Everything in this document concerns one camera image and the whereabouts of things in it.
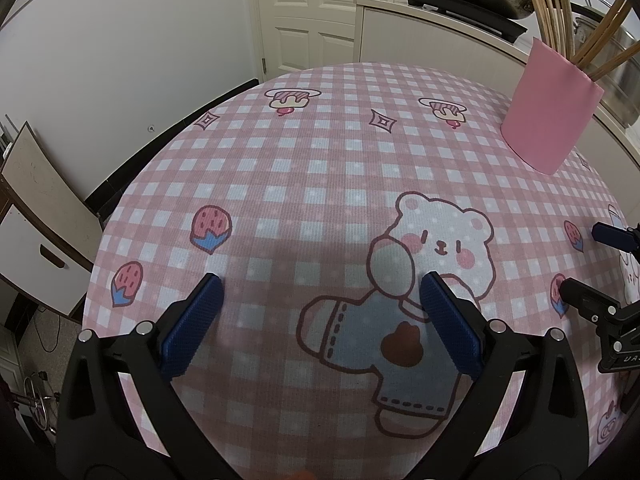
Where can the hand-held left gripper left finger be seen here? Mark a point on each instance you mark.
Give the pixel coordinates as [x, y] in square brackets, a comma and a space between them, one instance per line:
[192, 330]

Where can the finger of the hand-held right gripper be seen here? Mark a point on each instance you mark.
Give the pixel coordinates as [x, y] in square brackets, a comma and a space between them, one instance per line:
[607, 235]
[580, 295]

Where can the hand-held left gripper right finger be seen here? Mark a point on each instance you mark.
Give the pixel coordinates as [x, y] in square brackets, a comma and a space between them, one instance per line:
[450, 330]

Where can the pink paper cup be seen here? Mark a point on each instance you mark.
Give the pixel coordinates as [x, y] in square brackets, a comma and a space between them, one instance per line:
[545, 110]

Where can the bunch of wooden chopsticks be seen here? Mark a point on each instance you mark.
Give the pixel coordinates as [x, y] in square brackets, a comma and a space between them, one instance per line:
[565, 35]

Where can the pink checked cartoon tablecloth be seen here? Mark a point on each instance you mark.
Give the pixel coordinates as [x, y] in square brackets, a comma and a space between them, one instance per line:
[300, 185]

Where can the white wood-trimmed drawer cabinet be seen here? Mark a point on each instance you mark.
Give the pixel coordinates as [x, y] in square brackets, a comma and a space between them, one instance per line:
[45, 200]

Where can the stainless steel steamer pot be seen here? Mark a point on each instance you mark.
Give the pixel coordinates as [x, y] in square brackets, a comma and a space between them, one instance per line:
[627, 30]

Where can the black induction cooker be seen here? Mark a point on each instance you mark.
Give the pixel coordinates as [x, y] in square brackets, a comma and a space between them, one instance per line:
[505, 27]

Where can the white counter cabinet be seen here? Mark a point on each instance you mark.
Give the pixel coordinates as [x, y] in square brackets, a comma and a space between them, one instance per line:
[425, 35]

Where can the cream panel door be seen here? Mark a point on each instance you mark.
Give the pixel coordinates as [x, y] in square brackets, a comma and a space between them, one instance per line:
[300, 10]

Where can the chrome metal frame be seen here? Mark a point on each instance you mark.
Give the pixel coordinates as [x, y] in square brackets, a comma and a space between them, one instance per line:
[37, 400]

